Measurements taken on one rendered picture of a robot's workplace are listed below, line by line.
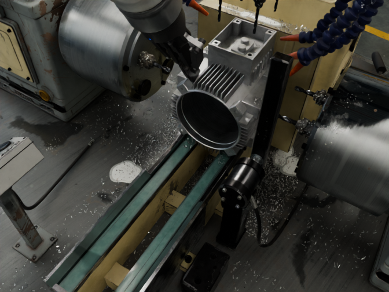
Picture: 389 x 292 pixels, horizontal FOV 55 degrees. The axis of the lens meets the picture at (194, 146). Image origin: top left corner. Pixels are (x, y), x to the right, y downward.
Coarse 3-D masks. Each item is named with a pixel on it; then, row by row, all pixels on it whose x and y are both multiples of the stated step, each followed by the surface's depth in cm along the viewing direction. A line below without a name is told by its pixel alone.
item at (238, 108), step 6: (270, 60) 83; (180, 84) 77; (186, 84) 76; (192, 84) 77; (180, 90) 78; (186, 90) 77; (234, 102) 74; (240, 102) 73; (234, 108) 73; (240, 108) 73; (246, 108) 74; (234, 114) 74; (240, 114) 73; (180, 126) 86; (186, 132) 86; (228, 150) 82; (234, 150) 82
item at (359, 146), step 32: (320, 96) 77; (352, 96) 64; (384, 96) 64; (320, 128) 65; (352, 128) 63; (384, 128) 62; (320, 160) 67; (352, 160) 64; (384, 160) 62; (352, 192) 67; (384, 192) 63
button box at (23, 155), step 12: (12, 144) 67; (24, 144) 66; (0, 156) 64; (12, 156) 65; (24, 156) 66; (36, 156) 68; (0, 168) 63; (12, 168) 65; (24, 168) 66; (0, 180) 63; (12, 180) 65; (0, 192) 63
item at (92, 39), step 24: (72, 0) 86; (96, 0) 84; (72, 24) 84; (96, 24) 82; (120, 24) 80; (72, 48) 86; (96, 48) 82; (120, 48) 80; (144, 48) 85; (96, 72) 86; (120, 72) 82; (144, 72) 90; (168, 72) 99; (144, 96) 95
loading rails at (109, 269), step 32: (160, 160) 84; (192, 160) 92; (224, 160) 85; (128, 192) 78; (160, 192) 82; (192, 192) 80; (96, 224) 72; (128, 224) 75; (192, 224) 74; (96, 256) 70; (128, 256) 82; (160, 256) 69; (192, 256) 81; (64, 288) 66; (96, 288) 74; (128, 288) 66; (160, 288) 73
